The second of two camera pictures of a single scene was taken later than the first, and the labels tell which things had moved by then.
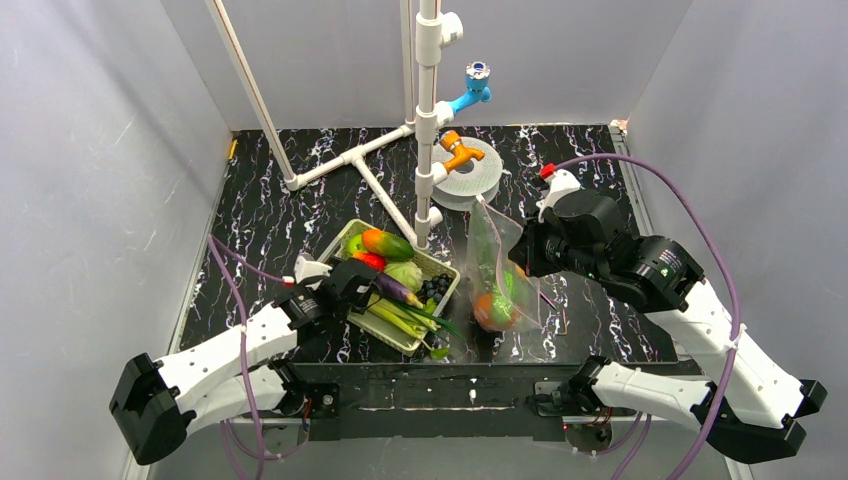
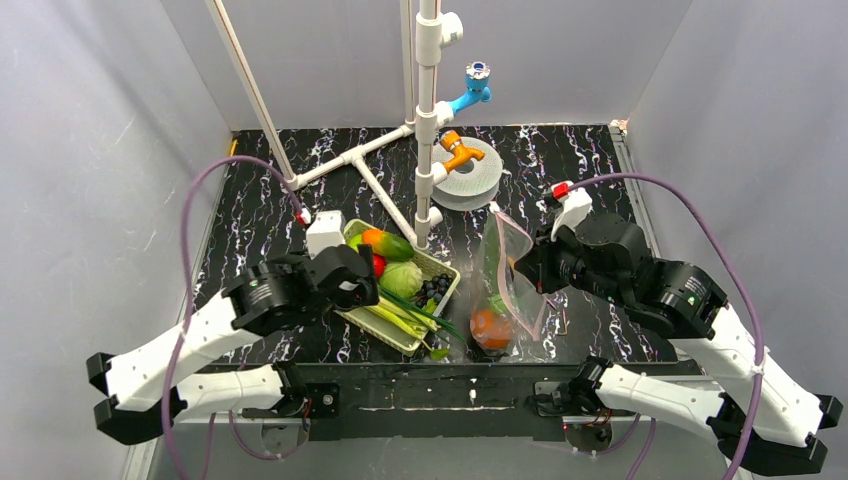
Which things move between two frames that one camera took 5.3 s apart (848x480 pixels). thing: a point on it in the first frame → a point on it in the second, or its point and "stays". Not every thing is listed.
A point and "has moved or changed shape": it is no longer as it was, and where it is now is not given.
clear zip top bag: (505, 297) has moved or changed shape
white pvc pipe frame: (433, 30) stays
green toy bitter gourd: (504, 298) → (491, 267)
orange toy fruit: (484, 314) → (490, 329)
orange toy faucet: (451, 140) stays
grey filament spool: (470, 178) stays
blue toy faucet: (476, 76) stays
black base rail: (427, 401) stays
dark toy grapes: (434, 289) stays
